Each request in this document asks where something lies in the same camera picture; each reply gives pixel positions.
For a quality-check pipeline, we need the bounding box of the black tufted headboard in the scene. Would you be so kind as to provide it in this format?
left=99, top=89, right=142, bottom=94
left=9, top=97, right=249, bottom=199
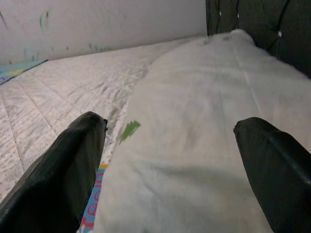
left=205, top=0, right=311, bottom=80

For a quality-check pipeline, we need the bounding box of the teal blanket with colourful shapes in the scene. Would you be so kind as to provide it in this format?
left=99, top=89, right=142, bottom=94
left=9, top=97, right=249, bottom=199
left=0, top=59, right=48, bottom=85

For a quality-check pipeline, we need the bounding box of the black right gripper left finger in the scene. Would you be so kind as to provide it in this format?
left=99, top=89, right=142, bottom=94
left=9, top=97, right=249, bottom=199
left=0, top=111, right=109, bottom=233

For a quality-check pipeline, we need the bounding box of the beige quilted mattress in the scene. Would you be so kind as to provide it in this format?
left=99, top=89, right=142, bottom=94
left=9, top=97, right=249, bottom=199
left=0, top=36, right=209, bottom=207

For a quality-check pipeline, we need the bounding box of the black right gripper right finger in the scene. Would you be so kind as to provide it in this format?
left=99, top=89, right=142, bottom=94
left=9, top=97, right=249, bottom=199
left=233, top=116, right=311, bottom=233

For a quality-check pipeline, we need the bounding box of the colourful children's book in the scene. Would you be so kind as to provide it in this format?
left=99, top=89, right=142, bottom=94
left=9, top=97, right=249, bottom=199
left=79, top=164, right=109, bottom=233

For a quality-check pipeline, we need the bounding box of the white pillow with tree print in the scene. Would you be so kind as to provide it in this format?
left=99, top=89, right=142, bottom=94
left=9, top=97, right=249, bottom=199
left=93, top=28, right=311, bottom=233

